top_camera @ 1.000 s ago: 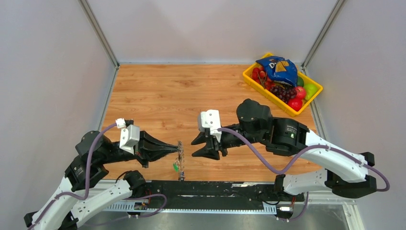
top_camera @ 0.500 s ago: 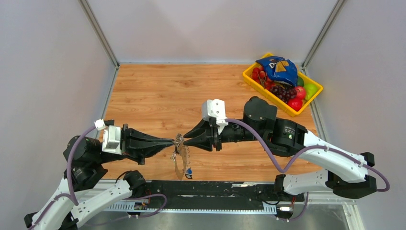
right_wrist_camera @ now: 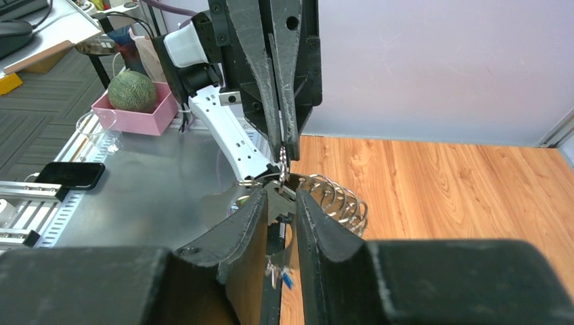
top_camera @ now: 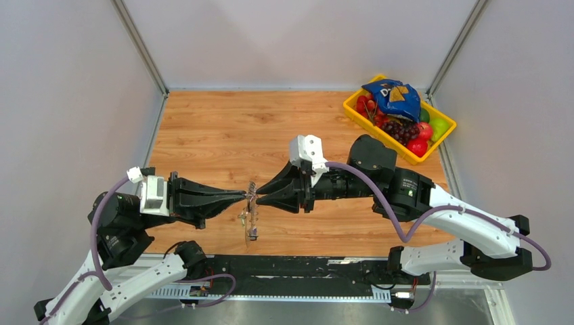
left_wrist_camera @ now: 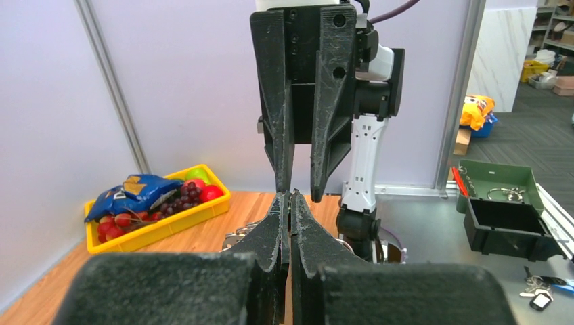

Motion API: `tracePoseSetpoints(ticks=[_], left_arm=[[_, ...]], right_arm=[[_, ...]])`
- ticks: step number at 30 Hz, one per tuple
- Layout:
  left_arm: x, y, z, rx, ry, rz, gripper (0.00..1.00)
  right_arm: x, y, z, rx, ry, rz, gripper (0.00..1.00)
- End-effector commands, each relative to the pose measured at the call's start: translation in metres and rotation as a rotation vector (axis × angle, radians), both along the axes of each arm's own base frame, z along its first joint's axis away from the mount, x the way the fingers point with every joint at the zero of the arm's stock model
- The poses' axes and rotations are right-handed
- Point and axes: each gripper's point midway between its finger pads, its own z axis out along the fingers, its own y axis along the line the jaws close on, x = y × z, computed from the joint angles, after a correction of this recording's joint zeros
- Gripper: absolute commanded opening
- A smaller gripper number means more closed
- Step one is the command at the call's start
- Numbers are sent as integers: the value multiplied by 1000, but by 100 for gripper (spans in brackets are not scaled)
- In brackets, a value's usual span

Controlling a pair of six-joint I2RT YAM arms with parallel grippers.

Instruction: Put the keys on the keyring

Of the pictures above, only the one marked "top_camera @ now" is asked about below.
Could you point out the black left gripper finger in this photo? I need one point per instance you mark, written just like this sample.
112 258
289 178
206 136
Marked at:
196 210
194 189

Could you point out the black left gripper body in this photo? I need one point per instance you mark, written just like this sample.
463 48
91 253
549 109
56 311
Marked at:
172 197

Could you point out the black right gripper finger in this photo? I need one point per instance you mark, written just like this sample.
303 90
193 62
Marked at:
290 180
288 197

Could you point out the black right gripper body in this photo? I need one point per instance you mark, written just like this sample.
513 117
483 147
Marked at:
336 184

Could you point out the metal key organizer ring plate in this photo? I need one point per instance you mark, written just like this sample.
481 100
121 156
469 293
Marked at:
249 214

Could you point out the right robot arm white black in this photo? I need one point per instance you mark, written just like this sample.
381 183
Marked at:
446 233

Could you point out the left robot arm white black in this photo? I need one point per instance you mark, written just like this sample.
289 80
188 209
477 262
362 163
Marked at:
118 238

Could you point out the yellow plastic bin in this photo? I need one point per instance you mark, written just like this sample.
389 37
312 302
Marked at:
427 113

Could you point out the purple grape bunch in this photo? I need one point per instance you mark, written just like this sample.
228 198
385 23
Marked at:
403 132

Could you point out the red cherries bunch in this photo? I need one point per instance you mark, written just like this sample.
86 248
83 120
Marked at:
368 108

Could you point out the red apple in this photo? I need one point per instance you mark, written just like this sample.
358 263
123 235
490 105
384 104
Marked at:
418 146

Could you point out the red peach fruit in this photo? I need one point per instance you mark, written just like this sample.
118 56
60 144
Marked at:
425 131

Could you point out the blue chips bag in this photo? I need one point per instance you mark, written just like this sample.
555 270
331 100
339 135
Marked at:
395 98

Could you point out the green apple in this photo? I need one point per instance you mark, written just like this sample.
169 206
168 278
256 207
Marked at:
439 126

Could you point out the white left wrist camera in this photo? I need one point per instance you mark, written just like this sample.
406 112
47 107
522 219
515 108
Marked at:
153 191

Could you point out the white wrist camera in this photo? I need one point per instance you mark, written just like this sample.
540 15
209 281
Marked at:
306 150
153 191

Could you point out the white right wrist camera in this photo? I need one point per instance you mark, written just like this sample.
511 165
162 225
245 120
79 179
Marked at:
306 150

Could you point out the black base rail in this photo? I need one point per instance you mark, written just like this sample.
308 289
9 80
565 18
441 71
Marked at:
295 279

